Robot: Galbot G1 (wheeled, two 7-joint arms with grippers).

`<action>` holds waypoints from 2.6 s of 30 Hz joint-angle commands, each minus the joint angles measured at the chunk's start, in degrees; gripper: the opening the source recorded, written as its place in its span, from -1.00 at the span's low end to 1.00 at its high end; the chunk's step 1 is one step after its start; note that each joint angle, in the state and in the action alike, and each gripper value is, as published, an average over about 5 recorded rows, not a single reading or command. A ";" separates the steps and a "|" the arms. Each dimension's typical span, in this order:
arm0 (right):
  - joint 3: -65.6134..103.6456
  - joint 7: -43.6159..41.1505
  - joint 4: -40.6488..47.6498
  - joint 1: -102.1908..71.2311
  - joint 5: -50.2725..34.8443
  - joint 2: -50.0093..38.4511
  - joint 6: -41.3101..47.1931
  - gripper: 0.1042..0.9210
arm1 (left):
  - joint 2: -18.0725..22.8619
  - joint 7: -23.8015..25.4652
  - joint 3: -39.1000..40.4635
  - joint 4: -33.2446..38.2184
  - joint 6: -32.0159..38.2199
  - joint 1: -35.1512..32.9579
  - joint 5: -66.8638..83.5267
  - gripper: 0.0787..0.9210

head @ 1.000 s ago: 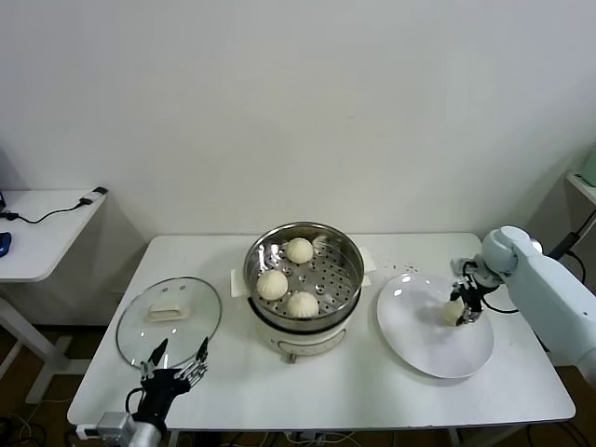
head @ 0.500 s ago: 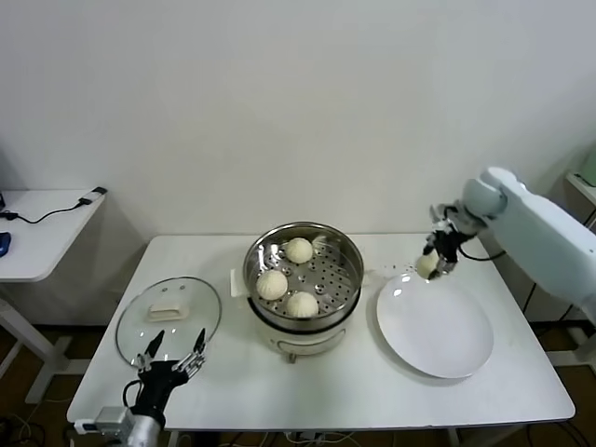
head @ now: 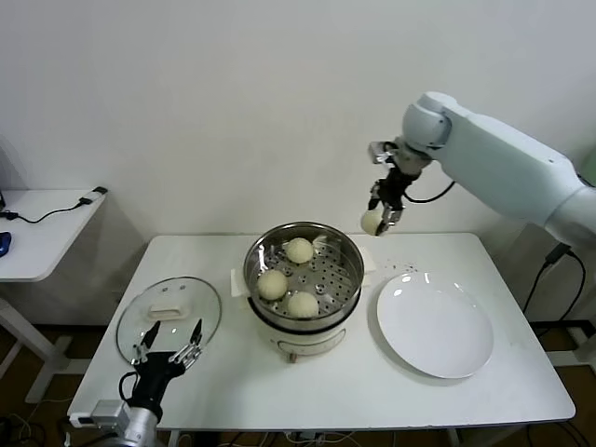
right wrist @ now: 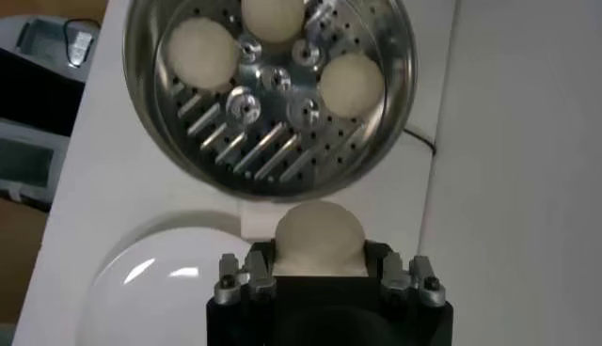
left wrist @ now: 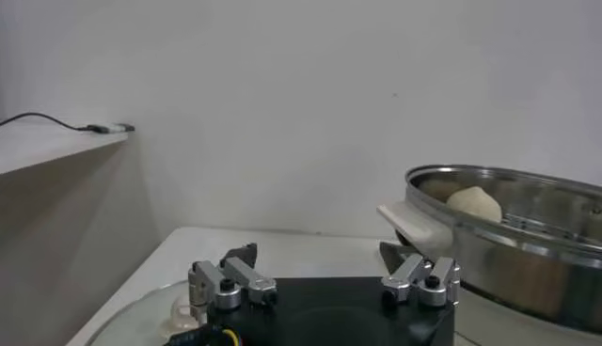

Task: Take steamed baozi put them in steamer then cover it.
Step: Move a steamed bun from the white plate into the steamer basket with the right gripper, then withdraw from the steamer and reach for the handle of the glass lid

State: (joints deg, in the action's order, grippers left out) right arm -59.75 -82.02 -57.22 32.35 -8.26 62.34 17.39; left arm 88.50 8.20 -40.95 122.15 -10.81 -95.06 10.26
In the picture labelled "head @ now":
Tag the white table leg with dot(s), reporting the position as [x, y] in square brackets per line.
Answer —
[173, 438]
[455, 437]

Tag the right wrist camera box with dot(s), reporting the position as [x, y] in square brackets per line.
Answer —
[379, 151]

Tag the dark device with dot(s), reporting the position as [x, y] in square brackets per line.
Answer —
[3, 199]

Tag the white round plate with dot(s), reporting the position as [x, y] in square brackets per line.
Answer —
[433, 326]

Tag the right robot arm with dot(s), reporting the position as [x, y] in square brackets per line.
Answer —
[489, 153]

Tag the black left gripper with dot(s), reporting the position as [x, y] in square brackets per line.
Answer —
[153, 377]

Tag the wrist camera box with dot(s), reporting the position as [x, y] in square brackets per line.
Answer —
[379, 151]
[109, 412]

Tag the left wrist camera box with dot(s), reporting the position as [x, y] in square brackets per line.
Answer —
[109, 412]

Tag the white steamed baozi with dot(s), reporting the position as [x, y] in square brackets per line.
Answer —
[299, 250]
[272, 285]
[302, 305]
[370, 223]

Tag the cream electric cooker base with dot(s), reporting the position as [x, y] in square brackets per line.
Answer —
[302, 342]

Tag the white side table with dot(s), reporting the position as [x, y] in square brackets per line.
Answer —
[46, 242]

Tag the blue computer mouse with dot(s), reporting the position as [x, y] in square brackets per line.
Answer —
[4, 243]

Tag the white power strip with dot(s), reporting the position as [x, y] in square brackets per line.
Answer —
[307, 437]

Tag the round glass pot lid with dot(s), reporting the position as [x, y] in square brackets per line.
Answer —
[205, 298]

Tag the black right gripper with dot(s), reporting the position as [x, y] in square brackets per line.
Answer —
[396, 186]

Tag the stainless steel steamer basket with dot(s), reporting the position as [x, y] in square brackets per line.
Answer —
[340, 261]

